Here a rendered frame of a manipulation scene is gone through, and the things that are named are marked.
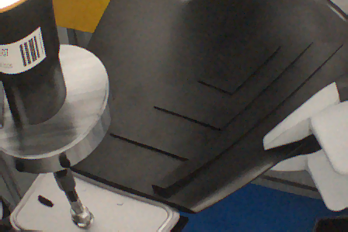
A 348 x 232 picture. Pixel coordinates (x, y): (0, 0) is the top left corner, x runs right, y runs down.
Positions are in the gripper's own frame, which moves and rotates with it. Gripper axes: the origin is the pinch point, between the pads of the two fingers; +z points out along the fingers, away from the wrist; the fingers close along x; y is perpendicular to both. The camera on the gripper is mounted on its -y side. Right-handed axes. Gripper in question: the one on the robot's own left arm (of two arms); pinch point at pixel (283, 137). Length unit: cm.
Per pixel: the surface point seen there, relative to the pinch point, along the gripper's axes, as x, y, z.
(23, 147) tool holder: -11.0, 5.8, 12.2
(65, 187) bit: -5.1, 4.1, 11.4
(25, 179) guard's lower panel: 95, -67, 39
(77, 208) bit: -3.0, 4.1, 11.3
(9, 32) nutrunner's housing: -16.5, 4.1, 11.5
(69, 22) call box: 22.1, -34.6, 14.3
